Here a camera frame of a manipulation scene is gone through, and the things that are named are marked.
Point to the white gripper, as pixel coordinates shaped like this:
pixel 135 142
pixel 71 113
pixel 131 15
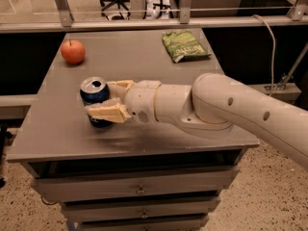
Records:
pixel 141 100

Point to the blue pepsi can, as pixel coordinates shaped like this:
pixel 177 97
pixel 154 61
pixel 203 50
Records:
pixel 94 90

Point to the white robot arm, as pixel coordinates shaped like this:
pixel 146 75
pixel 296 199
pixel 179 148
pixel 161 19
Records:
pixel 209 108

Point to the green jalapeno chip bag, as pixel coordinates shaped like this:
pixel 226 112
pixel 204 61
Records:
pixel 183 46

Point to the red apple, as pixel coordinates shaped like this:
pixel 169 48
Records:
pixel 73 51

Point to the grey drawer cabinet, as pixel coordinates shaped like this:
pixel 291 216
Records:
pixel 56 139

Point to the top grey drawer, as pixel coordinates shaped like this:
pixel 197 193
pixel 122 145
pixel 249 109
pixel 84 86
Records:
pixel 182 180

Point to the grey drawer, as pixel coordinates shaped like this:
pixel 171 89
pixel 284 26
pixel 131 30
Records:
pixel 168 223
pixel 199 204
pixel 182 180

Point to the middle grey drawer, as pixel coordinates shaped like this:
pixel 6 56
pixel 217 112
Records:
pixel 199 204

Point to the bottom grey drawer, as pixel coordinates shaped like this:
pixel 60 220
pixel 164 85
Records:
pixel 168 223

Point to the grey metal railing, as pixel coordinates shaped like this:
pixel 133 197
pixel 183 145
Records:
pixel 24 16

